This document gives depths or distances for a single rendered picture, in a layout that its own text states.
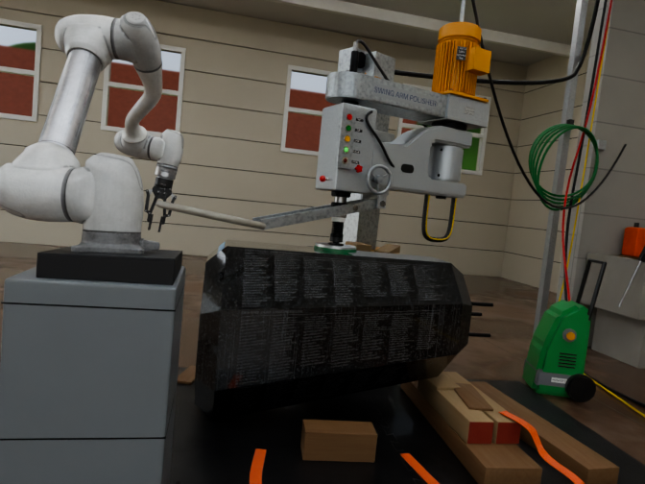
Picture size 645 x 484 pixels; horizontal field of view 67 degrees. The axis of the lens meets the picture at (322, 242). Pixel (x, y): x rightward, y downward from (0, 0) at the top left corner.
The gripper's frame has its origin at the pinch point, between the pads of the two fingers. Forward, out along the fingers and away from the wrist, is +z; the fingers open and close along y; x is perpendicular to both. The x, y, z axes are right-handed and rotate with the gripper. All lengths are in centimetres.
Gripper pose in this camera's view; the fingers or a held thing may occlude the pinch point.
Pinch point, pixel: (155, 223)
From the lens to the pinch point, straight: 227.5
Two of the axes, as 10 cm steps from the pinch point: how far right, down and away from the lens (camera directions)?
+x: -2.3, -0.8, 9.7
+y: 9.5, 2.0, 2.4
